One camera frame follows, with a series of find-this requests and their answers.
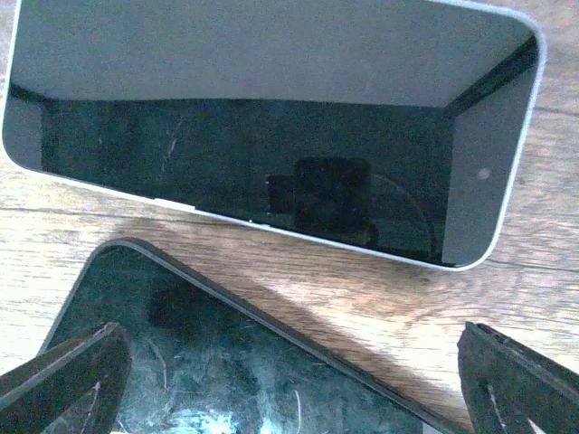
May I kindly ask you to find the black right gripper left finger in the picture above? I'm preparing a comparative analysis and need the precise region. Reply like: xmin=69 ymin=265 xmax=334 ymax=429
xmin=1 ymin=322 xmax=132 ymax=433

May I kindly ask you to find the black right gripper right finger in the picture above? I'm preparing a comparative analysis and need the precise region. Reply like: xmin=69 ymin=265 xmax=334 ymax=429
xmin=458 ymin=322 xmax=578 ymax=433

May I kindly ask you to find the silver-edged black phone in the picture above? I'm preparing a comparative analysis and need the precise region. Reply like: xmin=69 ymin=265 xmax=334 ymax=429
xmin=1 ymin=1 xmax=546 ymax=270

